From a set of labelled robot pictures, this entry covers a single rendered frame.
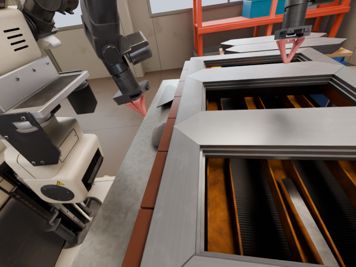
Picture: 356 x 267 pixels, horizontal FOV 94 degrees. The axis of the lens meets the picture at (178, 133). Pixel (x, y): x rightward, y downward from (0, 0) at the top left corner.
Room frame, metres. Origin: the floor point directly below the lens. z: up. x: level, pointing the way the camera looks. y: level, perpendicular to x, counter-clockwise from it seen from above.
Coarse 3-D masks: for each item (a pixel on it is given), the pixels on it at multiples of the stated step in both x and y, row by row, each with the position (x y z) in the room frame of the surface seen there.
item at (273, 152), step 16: (208, 64) 1.09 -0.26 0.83; (224, 64) 1.06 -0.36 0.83; (240, 64) 1.04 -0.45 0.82; (240, 80) 0.73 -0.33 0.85; (256, 80) 0.72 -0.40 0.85; (272, 80) 0.70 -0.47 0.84; (288, 80) 0.68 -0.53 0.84; (304, 80) 0.67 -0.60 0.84; (320, 80) 0.65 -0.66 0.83; (336, 80) 0.61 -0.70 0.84; (352, 96) 0.50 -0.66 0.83; (336, 160) 0.25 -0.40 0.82; (352, 160) 0.24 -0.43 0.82; (224, 256) 0.08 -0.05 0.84; (240, 256) 0.08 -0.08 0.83
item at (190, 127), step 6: (198, 114) 0.50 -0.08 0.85; (186, 120) 0.47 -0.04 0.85; (192, 120) 0.47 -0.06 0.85; (198, 120) 0.46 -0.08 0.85; (186, 126) 0.44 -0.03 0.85; (192, 126) 0.43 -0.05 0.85; (198, 126) 0.43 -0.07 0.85; (186, 132) 0.40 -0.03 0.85; (192, 132) 0.40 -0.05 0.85; (198, 132) 0.40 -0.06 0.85; (192, 138) 0.37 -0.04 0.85; (198, 138) 0.37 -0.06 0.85; (198, 144) 0.34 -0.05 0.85
